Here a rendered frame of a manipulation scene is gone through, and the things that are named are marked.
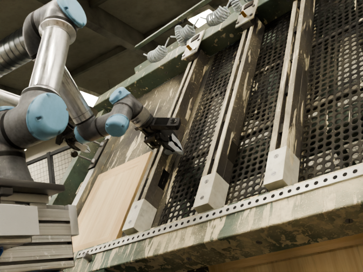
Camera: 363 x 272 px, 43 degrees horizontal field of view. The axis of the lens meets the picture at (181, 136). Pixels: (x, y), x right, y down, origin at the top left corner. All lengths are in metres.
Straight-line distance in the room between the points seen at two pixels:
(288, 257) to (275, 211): 0.28
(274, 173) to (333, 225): 0.22
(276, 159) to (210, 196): 0.24
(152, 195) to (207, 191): 0.34
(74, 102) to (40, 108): 0.42
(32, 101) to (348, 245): 0.94
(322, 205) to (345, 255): 0.28
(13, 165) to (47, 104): 0.19
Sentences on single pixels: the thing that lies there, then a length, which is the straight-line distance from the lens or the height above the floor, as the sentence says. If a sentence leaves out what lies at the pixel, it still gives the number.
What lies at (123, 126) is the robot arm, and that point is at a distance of 1.59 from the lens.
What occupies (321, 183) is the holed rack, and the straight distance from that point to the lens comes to 1.19.
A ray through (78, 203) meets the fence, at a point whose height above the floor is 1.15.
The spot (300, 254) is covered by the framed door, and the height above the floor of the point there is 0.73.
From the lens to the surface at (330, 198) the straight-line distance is 1.15.
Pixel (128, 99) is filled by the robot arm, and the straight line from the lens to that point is 1.68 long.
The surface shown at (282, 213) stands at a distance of 1.21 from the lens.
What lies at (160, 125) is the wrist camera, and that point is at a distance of 1.71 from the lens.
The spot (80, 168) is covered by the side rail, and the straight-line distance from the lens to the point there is 2.59.
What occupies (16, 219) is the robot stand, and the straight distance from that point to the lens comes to 1.12.
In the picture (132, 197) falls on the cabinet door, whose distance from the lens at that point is 1.88.
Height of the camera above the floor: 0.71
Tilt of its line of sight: 18 degrees up
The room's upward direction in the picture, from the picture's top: 11 degrees counter-clockwise
